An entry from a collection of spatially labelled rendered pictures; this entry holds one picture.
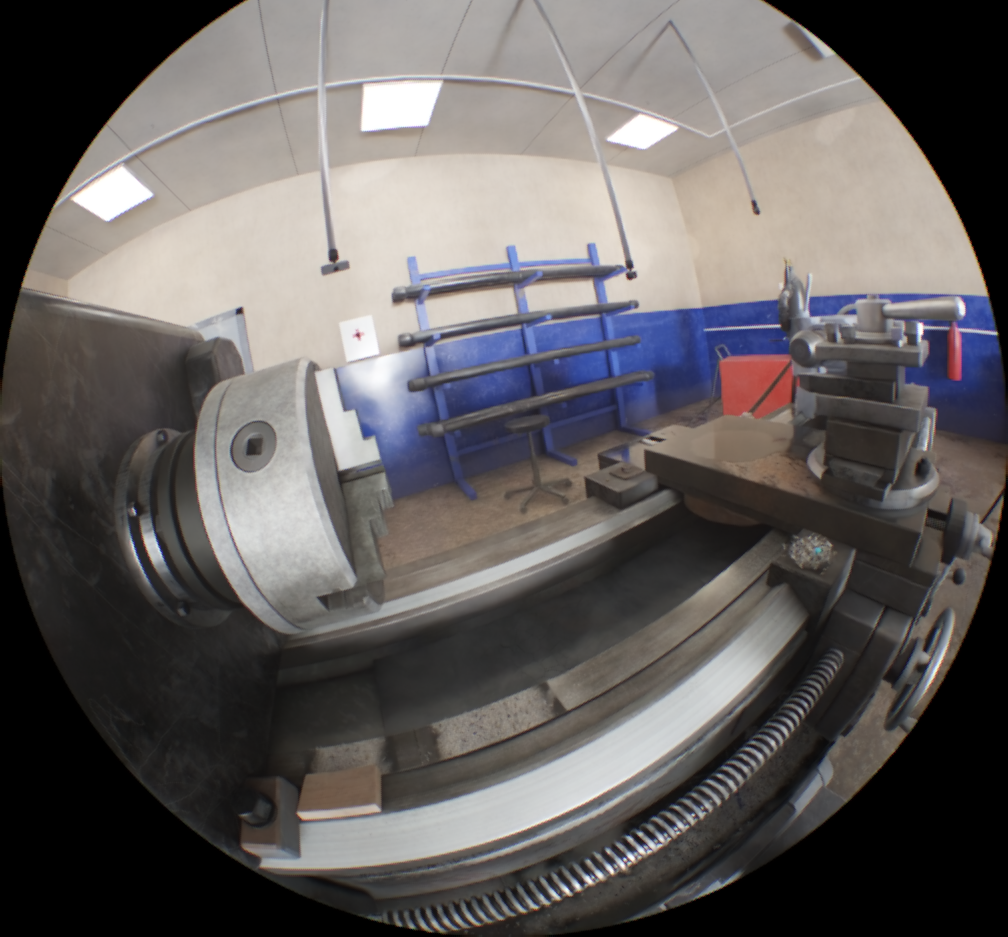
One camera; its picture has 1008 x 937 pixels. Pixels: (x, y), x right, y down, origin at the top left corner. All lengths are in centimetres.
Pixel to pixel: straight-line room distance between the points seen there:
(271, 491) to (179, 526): 12
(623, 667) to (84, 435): 56
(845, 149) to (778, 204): 120
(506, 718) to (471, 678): 20
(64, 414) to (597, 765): 52
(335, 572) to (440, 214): 364
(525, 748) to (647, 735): 12
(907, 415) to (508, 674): 66
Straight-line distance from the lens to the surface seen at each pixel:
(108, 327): 42
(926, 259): 453
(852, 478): 54
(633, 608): 66
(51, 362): 35
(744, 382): 342
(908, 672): 68
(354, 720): 63
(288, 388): 27
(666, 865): 79
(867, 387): 54
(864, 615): 59
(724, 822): 82
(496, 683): 58
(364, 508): 31
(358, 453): 34
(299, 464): 24
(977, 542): 70
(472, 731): 41
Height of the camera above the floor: 118
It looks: 13 degrees down
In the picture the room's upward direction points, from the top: 11 degrees counter-clockwise
